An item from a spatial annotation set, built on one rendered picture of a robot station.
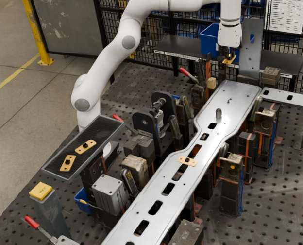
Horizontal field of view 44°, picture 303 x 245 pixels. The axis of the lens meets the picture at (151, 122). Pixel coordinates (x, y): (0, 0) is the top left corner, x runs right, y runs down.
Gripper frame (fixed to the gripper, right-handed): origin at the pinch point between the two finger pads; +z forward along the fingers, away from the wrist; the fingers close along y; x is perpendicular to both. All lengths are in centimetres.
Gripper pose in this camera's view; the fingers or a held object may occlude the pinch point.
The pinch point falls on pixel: (229, 54)
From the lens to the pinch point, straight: 178.2
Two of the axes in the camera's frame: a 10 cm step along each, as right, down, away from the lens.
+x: 5.1, -5.8, 6.4
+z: 1.1, 7.8, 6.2
